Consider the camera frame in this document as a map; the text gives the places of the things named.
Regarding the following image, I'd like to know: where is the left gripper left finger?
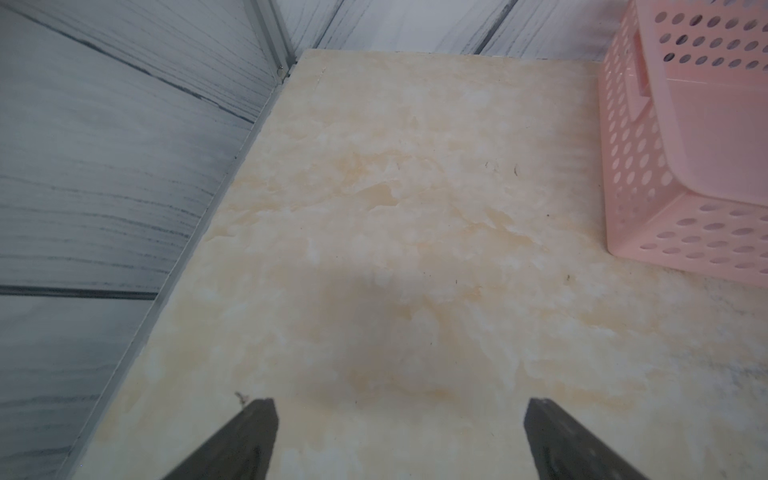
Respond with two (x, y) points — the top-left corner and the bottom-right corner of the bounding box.
(164, 398), (279, 480)

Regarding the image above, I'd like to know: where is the pink plastic basket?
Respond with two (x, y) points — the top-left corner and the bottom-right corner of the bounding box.
(598, 1), (767, 287)

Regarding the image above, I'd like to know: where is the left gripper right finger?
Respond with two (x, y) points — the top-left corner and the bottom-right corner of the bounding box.
(524, 398), (647, 480)

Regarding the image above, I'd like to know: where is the left aluminium frame post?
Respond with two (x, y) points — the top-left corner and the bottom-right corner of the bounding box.
(243, 0), (297, 83)

